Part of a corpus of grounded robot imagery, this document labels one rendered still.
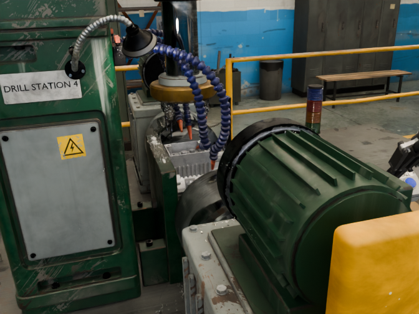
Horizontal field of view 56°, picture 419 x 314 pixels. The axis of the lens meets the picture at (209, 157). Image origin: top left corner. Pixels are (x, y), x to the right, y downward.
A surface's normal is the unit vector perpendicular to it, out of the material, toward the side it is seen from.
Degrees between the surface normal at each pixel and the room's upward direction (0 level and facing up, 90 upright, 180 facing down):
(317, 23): 90
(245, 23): 90
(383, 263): 90
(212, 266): 0
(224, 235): 0
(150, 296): 0
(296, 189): 40
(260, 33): 90
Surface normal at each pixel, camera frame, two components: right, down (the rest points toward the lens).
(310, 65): 0.27, 0.36
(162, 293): -0.03, -0.93
